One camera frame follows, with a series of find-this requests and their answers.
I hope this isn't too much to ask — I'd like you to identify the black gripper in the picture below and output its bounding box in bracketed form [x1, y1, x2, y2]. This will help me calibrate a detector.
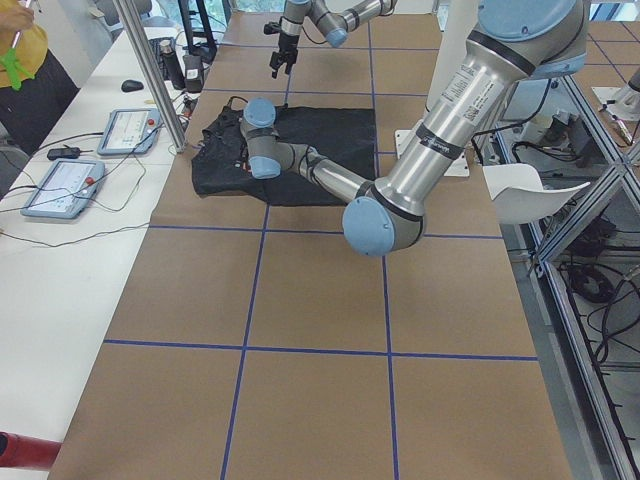
[269, 31, 300, 78]

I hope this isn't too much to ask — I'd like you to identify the black graphic t-shirt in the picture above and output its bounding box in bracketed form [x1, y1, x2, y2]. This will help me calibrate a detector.
[192, 98, 376, 207]

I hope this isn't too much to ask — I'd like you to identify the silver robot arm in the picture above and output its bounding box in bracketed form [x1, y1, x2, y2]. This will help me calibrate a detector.
[263, 0, 397, 78]
[240, 1, 590, 257]

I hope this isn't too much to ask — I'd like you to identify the black computer mouse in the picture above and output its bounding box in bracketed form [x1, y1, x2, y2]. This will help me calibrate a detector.
[121, 79, 144, 93]

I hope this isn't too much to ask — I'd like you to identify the far teach pendant tablet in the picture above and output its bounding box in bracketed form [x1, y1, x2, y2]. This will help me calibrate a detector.
[97, 108, 162, 156]

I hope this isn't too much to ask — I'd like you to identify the teach pendant tablet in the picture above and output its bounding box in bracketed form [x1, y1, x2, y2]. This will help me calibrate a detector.
[97, 108, 162, 156]
[20, 159, 106, 220]

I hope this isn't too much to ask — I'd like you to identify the near teach pendant tablet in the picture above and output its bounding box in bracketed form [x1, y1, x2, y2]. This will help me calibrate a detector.
[20, 159, 106, 220]

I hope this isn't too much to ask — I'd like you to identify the white plastic chair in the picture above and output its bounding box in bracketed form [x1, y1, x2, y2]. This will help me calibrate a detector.
[483, 163, 590, 225]

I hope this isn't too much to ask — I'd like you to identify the aluminium frame post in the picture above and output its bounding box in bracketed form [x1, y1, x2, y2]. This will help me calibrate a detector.
[113, 0, 186, 153]

